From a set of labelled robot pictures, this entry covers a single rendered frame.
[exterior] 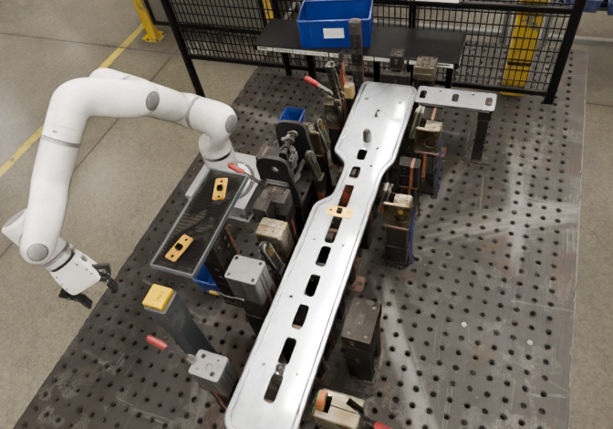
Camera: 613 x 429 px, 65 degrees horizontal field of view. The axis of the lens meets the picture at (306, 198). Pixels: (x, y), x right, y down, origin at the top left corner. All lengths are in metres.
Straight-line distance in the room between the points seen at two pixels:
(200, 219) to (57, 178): 0.39
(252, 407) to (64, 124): 0.84
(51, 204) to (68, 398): 0.79
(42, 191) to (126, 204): 1.97
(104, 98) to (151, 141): 2.27
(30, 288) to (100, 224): 0.52
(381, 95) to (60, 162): 1.18
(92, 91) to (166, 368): 0.93
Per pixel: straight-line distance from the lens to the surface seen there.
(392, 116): 1.86
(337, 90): 1.81
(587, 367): 2.54
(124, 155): 3.62
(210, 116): 1.69
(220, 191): 1.49
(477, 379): 1.65
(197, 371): 1.33
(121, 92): 1.37
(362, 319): 1.33
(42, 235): 1.32
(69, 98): 1.34
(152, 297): 1.35
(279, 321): 1.39
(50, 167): 1.35
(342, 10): 2.27
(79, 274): 1.46
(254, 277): 1.34
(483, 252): 1.86
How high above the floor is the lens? 2.24
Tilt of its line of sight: 50 degrees down
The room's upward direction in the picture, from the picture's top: 12 degrees counter-clockwise
